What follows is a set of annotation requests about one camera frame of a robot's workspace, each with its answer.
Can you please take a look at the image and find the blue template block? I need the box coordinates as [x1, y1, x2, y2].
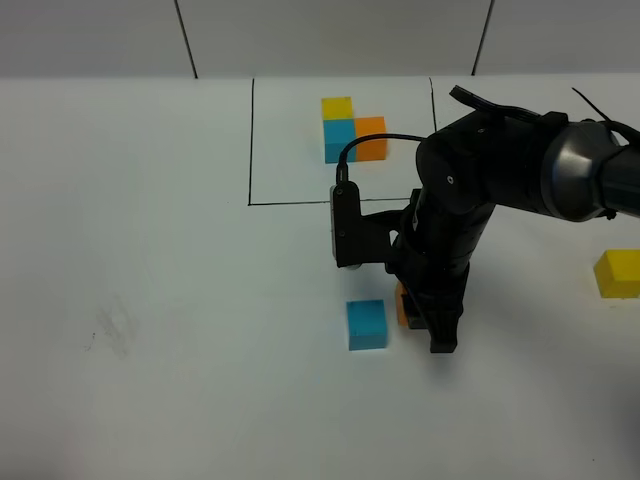
[323, 119, 356, 164]

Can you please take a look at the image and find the black right camera cable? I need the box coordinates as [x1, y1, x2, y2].
[335, 132, 429, 186]

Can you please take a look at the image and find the orange template block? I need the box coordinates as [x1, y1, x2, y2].
[354, 116, 388, 162]

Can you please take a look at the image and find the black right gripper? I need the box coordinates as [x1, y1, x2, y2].
[385, 189, 495, 354]

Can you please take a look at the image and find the yellow template block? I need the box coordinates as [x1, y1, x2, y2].
[321, 97, 353, 121]

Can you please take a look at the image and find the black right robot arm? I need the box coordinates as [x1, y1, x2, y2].
[386, 87, 639, 353]

